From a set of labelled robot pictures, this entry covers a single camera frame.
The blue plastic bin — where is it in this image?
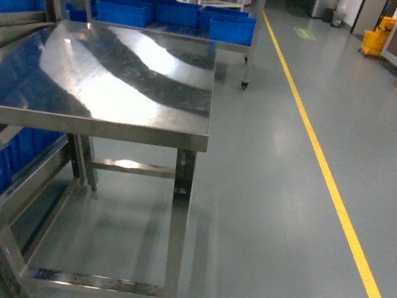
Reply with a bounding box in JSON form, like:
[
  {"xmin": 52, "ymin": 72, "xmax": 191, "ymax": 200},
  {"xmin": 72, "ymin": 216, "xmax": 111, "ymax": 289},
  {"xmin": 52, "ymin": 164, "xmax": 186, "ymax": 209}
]
[
  {"xmin": 96, "ymin": 0, "xmax": 154, "ymax": 28},
  {"xmin": 209, "ymin": 14, "xmax": 257, "ymax": 46},
  {"xmin": 154, "ymin": 2, "xmax": 201, "ymax": 28}
]

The small stainless steel table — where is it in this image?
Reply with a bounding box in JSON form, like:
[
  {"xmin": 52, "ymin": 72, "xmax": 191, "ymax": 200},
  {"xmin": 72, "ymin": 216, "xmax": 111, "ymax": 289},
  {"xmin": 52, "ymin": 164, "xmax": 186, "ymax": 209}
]
[{"xmin": 0, "ymin": 20, "xmax": 216, "ymax": 298}]

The yellow mop bucket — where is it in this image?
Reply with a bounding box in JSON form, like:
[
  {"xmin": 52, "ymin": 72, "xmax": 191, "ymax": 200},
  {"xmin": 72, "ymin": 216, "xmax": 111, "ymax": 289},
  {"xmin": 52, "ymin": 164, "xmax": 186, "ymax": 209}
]
[{"xmin": 358, "ymin": 16, "xmax": 396, "ymax": 57}]

